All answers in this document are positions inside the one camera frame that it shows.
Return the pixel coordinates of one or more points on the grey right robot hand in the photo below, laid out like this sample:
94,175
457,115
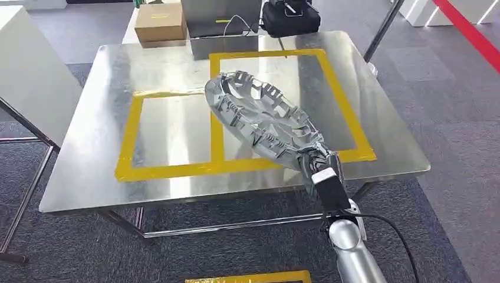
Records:
318,158

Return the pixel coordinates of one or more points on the silver plastic wheel cover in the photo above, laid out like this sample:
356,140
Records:
258,117

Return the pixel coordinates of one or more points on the yellow floor tape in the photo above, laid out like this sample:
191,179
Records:
250,278

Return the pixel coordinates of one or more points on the black bag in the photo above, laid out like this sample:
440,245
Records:
291,21

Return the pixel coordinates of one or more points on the grey laptop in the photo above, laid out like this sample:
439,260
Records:
218,11

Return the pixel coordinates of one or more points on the red barrier belt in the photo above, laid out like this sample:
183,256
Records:
472,35

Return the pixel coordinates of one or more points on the closed cardboard box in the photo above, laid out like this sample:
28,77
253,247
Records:
160,23

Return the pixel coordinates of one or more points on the steel workbench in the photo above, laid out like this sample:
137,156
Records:
97,156

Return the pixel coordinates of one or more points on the white table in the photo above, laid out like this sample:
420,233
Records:
31,70

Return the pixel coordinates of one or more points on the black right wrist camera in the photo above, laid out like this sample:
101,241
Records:
332,191

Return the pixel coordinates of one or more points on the steel stanchion post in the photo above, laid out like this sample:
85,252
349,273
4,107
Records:
384,29

